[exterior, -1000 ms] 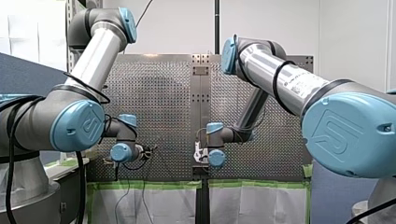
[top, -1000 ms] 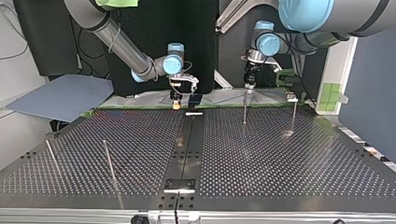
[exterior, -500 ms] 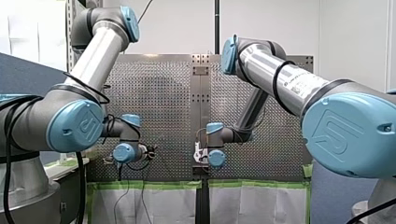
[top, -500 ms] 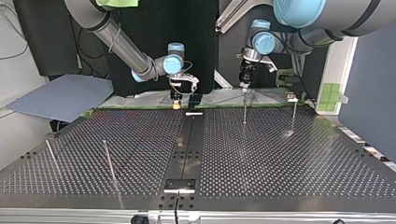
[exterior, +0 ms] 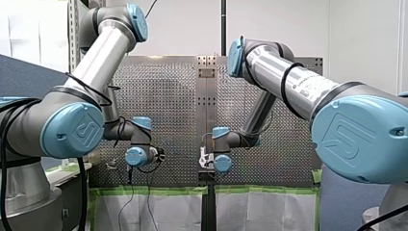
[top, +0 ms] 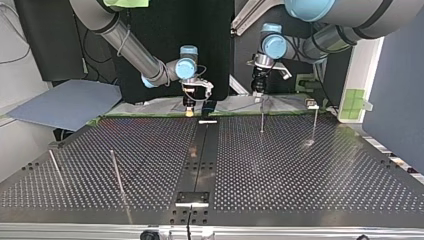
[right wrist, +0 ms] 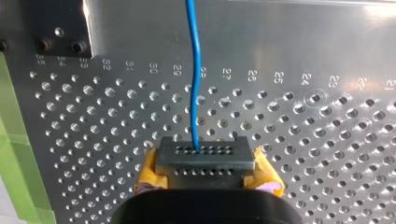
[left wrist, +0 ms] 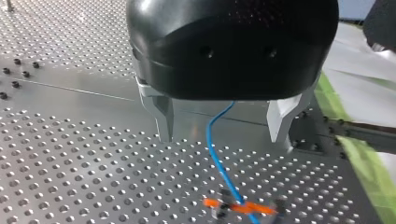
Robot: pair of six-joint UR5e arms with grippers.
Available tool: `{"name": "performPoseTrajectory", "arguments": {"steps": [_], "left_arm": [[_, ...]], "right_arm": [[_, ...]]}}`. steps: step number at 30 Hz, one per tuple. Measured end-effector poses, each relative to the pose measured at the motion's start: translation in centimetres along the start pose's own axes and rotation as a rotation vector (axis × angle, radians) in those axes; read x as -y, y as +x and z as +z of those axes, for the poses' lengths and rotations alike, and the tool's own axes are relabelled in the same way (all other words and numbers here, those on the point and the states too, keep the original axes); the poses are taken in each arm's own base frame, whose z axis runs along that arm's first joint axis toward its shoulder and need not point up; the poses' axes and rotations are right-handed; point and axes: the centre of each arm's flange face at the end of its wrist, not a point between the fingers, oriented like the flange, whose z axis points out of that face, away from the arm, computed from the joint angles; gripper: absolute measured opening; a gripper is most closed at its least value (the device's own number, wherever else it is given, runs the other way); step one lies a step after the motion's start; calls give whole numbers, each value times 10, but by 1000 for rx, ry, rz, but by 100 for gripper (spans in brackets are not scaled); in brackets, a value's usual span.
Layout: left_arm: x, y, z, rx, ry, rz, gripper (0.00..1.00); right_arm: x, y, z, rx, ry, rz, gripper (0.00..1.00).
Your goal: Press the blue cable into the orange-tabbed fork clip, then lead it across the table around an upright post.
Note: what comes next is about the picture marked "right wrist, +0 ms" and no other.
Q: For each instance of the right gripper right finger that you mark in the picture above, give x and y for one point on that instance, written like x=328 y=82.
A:
x=264 y=176

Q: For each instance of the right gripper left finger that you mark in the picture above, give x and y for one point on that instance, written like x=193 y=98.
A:
x=148 y=175

